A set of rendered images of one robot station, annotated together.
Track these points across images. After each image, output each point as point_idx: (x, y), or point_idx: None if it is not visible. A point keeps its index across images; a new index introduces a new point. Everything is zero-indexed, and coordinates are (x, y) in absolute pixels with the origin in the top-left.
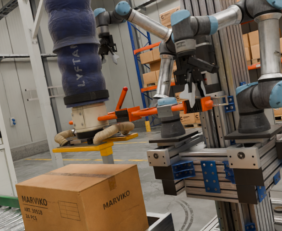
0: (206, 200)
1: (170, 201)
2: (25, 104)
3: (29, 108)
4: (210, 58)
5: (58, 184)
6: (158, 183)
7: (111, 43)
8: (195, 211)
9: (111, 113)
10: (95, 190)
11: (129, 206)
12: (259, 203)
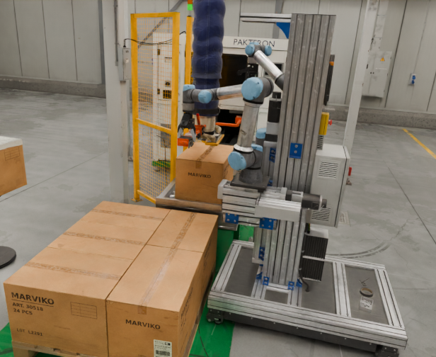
0: (402, 261)
1: (380, 239)
2: None
3: None
4: (272, 112)
5: (188, 151)
6: (420, 223)
7: (254, 71)
8: (371, 257)
9: (228, 124)
10: (185, 162)
11: (207, 184)
12: (277, 242)
